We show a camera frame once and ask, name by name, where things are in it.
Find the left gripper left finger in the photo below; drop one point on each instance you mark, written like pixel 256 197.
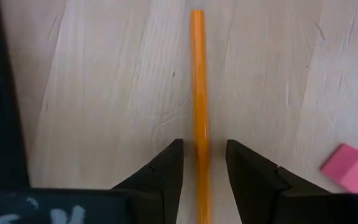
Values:
pixel 163 180

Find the orange pencil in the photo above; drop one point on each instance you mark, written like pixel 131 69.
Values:
pixel 199 77

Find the pink eraser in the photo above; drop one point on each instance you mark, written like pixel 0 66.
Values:
pixel 350 169

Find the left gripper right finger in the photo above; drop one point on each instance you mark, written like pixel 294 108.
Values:
pixel 259 193

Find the black mesh desk organizer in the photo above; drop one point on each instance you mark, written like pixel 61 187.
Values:
pixel 2 124

